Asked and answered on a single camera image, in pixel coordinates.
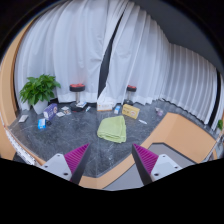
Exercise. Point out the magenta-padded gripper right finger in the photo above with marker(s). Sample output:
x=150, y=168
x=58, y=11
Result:
x=148, y=159

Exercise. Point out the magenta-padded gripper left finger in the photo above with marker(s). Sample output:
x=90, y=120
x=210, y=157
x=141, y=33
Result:
x=75, y=159

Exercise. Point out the green towel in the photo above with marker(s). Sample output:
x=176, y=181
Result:
x=112, y=129

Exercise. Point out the small black round object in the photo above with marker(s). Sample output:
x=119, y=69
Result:
x=49, y=123

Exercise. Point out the white card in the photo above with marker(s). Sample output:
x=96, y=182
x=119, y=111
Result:
x=60, y=114

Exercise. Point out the small purple object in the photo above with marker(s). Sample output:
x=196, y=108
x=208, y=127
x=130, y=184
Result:
x=160, y=113

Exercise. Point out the printed card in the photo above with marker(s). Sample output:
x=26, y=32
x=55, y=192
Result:
x=67, y=111

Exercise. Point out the yellow box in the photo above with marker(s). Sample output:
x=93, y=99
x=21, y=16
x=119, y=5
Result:
x=130, y=111

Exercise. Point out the pale card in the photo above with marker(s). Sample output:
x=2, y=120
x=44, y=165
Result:
x=65, y=108

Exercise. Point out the small white and blue tube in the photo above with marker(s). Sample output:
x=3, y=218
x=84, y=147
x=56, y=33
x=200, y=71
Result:
x=88, y=108

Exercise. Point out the purple box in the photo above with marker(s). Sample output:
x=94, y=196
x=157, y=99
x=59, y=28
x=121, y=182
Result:
x=50, y=111

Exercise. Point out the white book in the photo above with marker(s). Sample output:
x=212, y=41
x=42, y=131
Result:
x=81, y=104

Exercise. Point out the small blue and white box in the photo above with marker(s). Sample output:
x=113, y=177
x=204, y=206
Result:
x=117, y=109

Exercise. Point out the white and orange box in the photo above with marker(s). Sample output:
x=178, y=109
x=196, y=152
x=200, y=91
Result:
x=105, y=106

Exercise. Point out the grey remote control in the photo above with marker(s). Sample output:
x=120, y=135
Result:
x=23, y=118

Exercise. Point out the black stool with red rim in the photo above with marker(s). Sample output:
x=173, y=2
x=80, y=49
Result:
x=77, y=88
x=131, y=88

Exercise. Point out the potted green plant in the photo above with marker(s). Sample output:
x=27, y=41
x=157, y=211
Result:
x=39, y=90

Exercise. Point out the white curtain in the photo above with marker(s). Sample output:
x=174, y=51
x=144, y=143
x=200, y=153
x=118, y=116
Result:
x=66, y=50
x=160, y=63

